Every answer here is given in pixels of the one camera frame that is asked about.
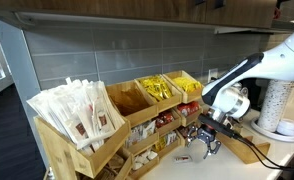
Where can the paper wrapped stirrers bundle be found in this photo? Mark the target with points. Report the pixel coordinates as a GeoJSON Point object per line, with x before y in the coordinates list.
{"type": "Point", "coordinates": [73, 106]}

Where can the wooden tea bag shelf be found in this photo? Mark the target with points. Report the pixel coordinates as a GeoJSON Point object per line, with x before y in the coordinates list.
{"type": "Point", "coordinates": [243, 150]}

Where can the brown paper packets pile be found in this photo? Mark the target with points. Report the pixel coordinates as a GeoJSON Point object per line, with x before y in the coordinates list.
{"type": "Point", "coordinates": [115, 161]}

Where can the red sauce packets pile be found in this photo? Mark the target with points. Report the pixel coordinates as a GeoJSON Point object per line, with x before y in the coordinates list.
{"type": "Point", "coordinates": [186, 131]}
{"type": "Point", "coordinates": [164, 119]}
{"type": "Point", "coordinates": [188, 108]}

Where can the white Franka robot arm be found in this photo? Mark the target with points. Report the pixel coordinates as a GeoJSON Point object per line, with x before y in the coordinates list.
{"type": "Point", "coordinates": [273, 63]}

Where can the white brown-print packets pile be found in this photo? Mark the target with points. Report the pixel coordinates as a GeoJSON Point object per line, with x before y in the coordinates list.
{"type": "Point", "coordinates": [142, 131]}

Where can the white creamer cups pile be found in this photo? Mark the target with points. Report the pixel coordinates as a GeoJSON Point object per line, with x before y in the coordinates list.
{"type": "Point", "coordinates": [143, 158]}

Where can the white ketchup packet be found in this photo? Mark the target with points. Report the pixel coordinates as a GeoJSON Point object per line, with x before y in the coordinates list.
{"type": "Point", "coordinates": [182, 159]}

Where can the white round tray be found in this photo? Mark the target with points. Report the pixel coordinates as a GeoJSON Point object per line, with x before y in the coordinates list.
{"type": "Point", "coordinates": [270, 134]}

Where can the patterned paper cup stack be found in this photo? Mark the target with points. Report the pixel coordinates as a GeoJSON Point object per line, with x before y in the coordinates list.
{"type": "Point", "coordinates": [273, 103]}

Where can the yellow mustard packets pile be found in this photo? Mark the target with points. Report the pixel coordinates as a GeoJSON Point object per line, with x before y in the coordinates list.
{"type": "Point", "coordinates": [156, 87]}
{"type": "Point", "coordinates": [187, 84]}

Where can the wooden stirrer box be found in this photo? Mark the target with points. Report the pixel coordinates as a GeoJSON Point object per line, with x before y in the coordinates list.
{"type": "Point", "coordinates": [103, 153]}

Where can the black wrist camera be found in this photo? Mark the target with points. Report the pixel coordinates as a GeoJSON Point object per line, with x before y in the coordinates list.
{"type": "Point", "coordinates": [217, 126]}

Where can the white wall outlet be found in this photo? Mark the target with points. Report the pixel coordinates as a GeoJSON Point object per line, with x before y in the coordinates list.
{"type": "Point", "coordinates": [212, 75]}

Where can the yellow relish packet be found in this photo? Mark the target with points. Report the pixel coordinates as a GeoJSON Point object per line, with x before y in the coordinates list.
{"type": "Point", "coordinates": [159, 144]}

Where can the white ketchup packets pile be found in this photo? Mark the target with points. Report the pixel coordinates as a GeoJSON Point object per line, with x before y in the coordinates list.
{"type": "Point", "coordinates": [171, 137]}

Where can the low wooden bin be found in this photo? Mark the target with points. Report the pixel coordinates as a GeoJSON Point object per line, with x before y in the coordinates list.
{"type": "Point", "coordinates": [125, 170]}

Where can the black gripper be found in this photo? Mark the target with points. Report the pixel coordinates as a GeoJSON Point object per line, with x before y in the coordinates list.
{"type": "Point", "coordinates": [207, 135]}

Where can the under-cabinet light strip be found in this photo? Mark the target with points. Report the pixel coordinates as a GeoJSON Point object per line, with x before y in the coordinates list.
{"type": "Point", "coordinates": [120, 21]}

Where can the wooden tiered condiment organizer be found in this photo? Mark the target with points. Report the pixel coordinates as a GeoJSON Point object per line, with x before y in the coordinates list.
{"type": "Point", "coordinates": [168, 103]}

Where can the white cup lids stack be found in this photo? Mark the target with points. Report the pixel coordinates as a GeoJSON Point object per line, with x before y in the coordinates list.
{"type": "Point", "coordinates": [288, 126]}

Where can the wooden upper cabinet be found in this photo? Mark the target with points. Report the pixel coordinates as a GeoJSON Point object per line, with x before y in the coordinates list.
{"type": "Point", "coordinates": [137, 8]}

